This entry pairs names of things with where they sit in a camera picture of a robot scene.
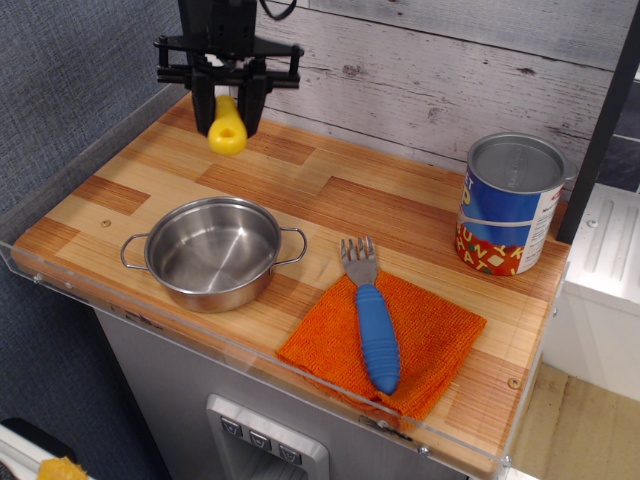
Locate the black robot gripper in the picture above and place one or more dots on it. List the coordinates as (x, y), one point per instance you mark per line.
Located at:
(254, 68)

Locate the white knife with yellow handle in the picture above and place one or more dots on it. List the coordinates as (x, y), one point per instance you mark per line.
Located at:
(227, 134)

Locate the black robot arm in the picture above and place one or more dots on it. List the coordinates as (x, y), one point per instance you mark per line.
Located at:
(219, 47)

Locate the small stainless steel pot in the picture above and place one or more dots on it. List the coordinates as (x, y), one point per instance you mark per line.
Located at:
(215, 254)

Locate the clear acrylic table guard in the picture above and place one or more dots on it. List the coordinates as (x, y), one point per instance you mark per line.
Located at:
(57, 369)

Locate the blue and red soup can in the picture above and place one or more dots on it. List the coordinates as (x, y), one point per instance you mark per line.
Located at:
(511, 188)

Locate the orange cloth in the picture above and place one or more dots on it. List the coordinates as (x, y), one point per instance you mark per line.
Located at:
(434, 336)

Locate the silver toy fridge cabinet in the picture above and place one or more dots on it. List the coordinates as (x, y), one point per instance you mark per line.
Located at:
(211, 420)

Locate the black and yellow object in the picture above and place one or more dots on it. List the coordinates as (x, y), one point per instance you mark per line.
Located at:
(28, 452)

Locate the white toy sink unit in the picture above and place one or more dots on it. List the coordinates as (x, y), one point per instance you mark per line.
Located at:
(593, 333)

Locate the fork with blue handle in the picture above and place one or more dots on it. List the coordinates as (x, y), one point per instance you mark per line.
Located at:
(379, 346)

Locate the dark right vertical post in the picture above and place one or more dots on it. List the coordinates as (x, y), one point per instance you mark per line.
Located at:
(614, 102)

